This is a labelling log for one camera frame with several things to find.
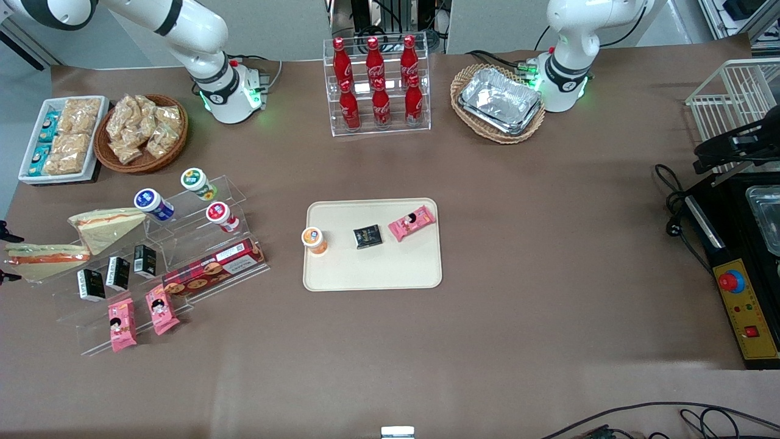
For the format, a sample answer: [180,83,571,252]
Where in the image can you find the triangle sandwich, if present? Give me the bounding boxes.
[67,208,147,255]
[5,243,91,284]

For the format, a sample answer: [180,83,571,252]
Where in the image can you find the beige plastic tray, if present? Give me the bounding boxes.
[303,198,443,292]

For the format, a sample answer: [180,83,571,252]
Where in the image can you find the steel food tray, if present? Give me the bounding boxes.
[745,185,780,258]

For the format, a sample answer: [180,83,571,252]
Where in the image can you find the small black carton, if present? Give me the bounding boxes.
[133,244,157,279]
[105,256,130,290]
[77,269,106,302]

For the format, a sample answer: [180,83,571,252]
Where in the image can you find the tan cracker pack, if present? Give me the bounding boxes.
[44,133,92,176]
[59,99,102,135]

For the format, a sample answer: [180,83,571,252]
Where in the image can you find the large clear acrylic stepped shelf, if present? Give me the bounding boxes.
[52,241,270,357]

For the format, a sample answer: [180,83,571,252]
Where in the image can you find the pink snack pack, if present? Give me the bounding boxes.
[108,297,138,353]
[145,285,181,336]
[388,205,437,243]

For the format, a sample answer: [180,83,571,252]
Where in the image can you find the clear bag of biscuits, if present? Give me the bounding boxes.
[155,105,183,132]
[110,137,144,165]
[107,96,136,140]
[133,95,158,123]
[145,125,180,159]

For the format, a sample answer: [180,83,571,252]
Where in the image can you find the blue lid cup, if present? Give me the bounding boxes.
[134,188,176,222]

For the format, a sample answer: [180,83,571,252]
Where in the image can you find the white plastic bin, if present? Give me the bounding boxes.
[18,96,111,185]

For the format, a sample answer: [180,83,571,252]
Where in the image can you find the small clear acrylic riser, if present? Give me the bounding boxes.
[143,176,247,255]

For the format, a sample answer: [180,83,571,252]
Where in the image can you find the dark brown wicker basket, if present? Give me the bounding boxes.
[94,94,189,175]

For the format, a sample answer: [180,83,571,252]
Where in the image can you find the green lid cup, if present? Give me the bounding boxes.
[181,168,218,202]

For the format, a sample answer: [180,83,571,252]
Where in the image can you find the red cookie box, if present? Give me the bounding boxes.
[161,238,267,298]

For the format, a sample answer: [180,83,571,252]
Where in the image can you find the red lid cup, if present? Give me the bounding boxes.
[205,201,241,234]

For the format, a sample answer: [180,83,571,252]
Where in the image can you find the orange lid cup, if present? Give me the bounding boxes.
[302,227,328,255]

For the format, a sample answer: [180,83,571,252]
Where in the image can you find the flat black snack packet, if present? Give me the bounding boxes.
[353,224,384,250]

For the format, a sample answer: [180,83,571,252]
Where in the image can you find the red cola bottle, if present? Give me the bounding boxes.
[332,38,354,86]
[405,74,424,126]
[372,78,392,129]
[366,37,386,83]
[339,79,361,130]
[400,35,421,80]

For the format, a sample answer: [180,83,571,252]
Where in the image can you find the clear acrylic bottle rack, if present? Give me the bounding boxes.
[323,37,432,137]

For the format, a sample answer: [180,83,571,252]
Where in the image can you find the light wicker basket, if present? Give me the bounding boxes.
[450,63,547,145]

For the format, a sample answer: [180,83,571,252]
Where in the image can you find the stacked aluminium foil trays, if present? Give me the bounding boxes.
[458,67,543,136]

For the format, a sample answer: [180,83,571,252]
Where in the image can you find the red emergency stop button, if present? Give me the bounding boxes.
[718,269,746,294]

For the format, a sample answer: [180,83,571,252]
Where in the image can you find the black sealing machine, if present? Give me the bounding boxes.
[682,173,780,371]

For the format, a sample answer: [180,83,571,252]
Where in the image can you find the yellow control panel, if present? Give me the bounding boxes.
[712,258,780,362]

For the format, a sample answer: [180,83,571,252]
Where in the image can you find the black device box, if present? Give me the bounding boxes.
[722,0,762,20]

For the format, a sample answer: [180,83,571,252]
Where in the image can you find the grey arm base cable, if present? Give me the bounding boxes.
[229,56,283,90]

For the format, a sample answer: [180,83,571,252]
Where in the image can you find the black equipment frame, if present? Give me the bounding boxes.
[329,0,449,54]

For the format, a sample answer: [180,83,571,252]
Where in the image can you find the black arm base cable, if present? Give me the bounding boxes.
[466,50,531,71]

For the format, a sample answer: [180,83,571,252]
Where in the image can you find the long black cable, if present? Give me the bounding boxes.
[539,401,780,439]

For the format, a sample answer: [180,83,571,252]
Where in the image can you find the black power cable with plug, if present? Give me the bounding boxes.
[654,163,715,278]

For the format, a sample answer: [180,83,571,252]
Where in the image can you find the looped black cable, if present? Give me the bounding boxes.
[679,407,780,439]

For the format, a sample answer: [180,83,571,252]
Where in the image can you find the silver handle bar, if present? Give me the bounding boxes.
[686,194,726,249]

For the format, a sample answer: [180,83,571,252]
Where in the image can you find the white wire rack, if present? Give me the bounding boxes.
[686,59,780,174]

